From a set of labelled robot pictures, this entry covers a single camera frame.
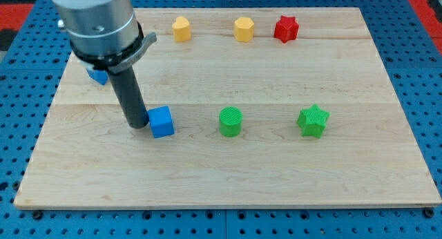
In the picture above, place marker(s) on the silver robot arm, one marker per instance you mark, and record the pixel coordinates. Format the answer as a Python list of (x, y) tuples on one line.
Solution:
[(105, 34)]

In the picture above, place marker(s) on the blue cube block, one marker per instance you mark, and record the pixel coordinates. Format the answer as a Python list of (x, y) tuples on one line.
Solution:
[(161, 121)]

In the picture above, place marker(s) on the blue triangle block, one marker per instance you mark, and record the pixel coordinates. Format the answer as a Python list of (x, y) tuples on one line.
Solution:
[(100, 76)]

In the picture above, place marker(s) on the green cylinder block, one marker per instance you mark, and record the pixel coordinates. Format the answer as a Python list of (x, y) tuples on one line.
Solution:
[(230, 119)]

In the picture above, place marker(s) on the wooden board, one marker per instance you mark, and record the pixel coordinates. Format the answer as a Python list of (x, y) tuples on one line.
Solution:
[(88, 158)]

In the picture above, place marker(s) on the yellow hexagon block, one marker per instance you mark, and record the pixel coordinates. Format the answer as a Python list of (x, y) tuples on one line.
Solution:
[(243, 29)]

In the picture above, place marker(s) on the green star block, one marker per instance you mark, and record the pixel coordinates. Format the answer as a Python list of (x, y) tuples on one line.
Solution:
[(313, 121)]

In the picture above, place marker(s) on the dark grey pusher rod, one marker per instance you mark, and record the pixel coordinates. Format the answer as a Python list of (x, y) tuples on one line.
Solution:
[(130, 98)]

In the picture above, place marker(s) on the yellow heart block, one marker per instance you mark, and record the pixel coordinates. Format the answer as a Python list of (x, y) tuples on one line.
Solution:
[(181, 29)]

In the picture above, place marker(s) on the red star block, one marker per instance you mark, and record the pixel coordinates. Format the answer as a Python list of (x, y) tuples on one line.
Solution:
[(286, 29)]

